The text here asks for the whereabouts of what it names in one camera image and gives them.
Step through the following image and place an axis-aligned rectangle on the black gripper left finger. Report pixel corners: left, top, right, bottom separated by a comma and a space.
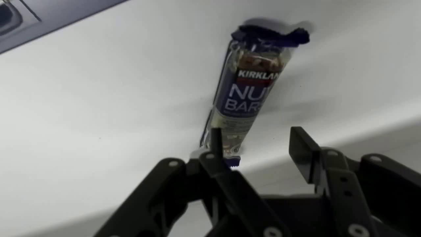
94, 126, 291, 237

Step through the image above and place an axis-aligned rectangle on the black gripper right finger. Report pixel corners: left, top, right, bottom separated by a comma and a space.
288, 125, 421, 237

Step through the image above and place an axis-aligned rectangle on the blue nut chocolate bar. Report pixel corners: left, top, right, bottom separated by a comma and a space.
199, 17, 312, 169

